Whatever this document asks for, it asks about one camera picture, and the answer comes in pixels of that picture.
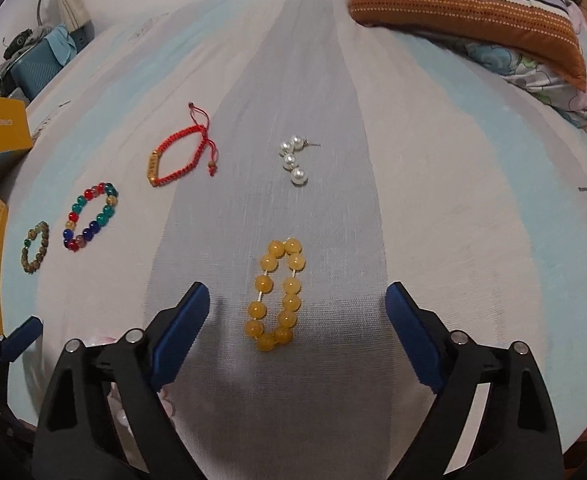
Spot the striped bed sheet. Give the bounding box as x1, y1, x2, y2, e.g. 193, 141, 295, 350
0, 0, 587, 461

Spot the white pearl earring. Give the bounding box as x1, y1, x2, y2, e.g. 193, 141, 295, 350
282, 153, 309, 186
280, 135, 322, 155

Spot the multicoloured glass bead bracelet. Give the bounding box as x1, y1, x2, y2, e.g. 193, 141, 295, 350
62, 181, 119, 253

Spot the floral pillow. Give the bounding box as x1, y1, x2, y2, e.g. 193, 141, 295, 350
461, 0, 587, 128

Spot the striped brown pillow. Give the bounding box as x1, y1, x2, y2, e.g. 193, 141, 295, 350
345, 0, 587, 92

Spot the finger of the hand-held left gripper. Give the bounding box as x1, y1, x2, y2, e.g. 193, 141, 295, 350
0, 316, 44, 367

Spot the red cord bracelet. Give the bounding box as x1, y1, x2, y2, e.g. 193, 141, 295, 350
147, 101, 220, 187

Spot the blue bag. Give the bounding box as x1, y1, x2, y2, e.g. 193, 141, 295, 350
0, 27, 49, 95

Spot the brown wooden bead bracelet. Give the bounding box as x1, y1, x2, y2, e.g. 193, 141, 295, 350
20, 220, 50, 275

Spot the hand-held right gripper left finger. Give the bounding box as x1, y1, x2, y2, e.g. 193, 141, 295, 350
32, 282, 211, 480

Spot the yellow bead bracelet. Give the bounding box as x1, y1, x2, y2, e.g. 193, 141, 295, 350
244, 238, 307, 352

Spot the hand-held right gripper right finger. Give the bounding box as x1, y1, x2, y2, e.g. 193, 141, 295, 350
385, 282, 565, 480

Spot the teal cloth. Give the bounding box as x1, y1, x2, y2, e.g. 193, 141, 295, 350
44, 24, 78, 65

